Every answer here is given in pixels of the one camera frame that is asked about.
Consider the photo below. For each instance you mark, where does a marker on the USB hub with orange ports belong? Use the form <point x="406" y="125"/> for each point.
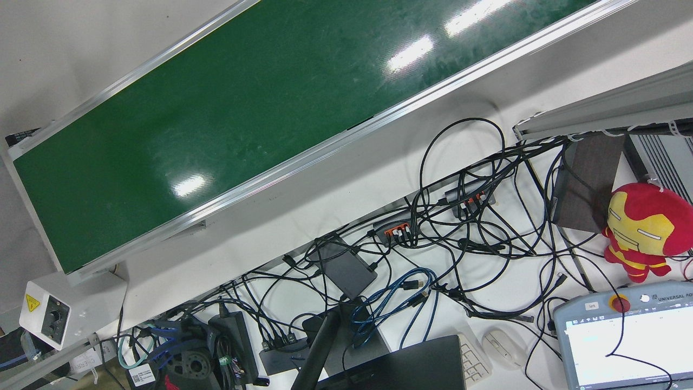
<point x="476" y="194"/>
<point x="391" y="225"/>

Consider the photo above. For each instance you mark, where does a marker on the black rectangular box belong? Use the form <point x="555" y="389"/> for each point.
<point x="344" y="268"/>

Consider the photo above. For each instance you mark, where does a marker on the green conveyor belt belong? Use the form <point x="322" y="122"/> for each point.
<point x="243" y="124"/>

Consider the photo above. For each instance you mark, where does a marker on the grey docking hub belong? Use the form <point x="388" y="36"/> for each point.
<point x="281" y="360"/>

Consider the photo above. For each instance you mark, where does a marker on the black Huawei monitor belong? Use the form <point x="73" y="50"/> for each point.
<point x="411" y="365"/>

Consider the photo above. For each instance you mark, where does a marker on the black power brick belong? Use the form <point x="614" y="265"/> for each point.
<point x="235" y="346"/>

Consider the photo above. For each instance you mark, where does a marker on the white keyboard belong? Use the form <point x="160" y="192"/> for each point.
<point x="475" y="360"/>

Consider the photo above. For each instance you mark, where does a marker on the white computer mouse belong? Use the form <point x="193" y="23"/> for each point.
<point x="503" y="349"/>

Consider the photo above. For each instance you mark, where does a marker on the brown board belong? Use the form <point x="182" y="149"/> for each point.
<point x="590" y="184"/>

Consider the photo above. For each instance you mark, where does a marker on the white QR label tag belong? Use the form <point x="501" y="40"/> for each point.
<point x="143" y="375"/>

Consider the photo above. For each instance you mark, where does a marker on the aluminium profile beam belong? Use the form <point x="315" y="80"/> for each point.
<point x="612" y="111"/>

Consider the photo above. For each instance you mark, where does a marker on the white control box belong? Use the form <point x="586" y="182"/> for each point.
<point x="81" y="303"/>

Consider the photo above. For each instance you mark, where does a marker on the Iron Man plush toy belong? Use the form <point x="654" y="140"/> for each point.
<point x="644" y="227"/>

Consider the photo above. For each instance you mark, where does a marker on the grey teach pendant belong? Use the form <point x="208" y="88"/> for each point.
<point x="622" y="352"/>

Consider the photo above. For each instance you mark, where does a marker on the grey ribbed computer case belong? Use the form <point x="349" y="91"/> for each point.
<point x="668" y="162"/>

